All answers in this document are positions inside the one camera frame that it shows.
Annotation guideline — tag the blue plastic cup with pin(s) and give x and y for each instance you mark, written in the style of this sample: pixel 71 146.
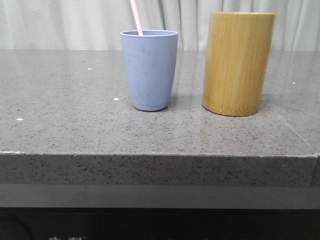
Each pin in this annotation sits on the blue plastic cup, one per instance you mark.
pixel 150 64

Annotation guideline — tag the bamboo chopstick holder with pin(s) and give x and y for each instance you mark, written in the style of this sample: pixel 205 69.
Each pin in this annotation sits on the bamboo chopstick holder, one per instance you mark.
pixel 237 56

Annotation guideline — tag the white curtain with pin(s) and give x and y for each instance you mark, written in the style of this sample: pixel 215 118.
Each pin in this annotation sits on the white curtain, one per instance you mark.
pixel 97 24

